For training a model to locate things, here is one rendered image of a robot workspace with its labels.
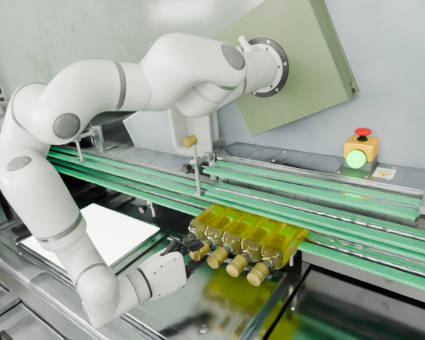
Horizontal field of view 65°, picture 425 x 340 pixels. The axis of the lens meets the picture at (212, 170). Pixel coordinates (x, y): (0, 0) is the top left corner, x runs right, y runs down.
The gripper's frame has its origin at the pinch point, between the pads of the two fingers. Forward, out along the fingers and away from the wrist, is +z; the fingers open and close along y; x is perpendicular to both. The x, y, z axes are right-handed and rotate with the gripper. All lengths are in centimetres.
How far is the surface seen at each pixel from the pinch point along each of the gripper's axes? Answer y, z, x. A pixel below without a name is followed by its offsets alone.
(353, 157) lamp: 20.3, 36.7, -19.5
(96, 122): 13, 15, 106
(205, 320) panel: -12.5, -5.1, -8.7
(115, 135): 3, 24, 109
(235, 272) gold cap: 0.0, 2.6, -12.1
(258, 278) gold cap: 1.1, 4.5, -18.0
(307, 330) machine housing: -16.0, 13.2, -25.0
